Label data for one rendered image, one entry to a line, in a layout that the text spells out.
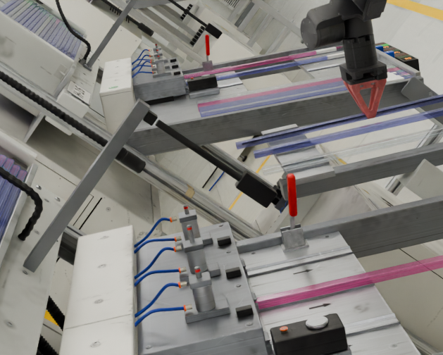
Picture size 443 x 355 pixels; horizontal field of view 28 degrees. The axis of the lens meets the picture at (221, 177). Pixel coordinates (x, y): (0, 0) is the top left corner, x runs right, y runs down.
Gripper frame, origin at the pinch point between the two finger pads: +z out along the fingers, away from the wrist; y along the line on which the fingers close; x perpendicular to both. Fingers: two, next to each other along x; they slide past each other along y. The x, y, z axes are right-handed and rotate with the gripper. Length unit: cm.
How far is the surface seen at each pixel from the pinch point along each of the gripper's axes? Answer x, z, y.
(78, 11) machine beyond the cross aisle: -77, -1, -396
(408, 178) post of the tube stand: 2.9, 10.9, 9.5
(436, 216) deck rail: -0.9, 8.3, 36.4
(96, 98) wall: -103, 106, -707
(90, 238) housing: -51, -1, 38
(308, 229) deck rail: -19.8, 6.0, 36.3
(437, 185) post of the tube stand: 7.7, 13.0, 10.3
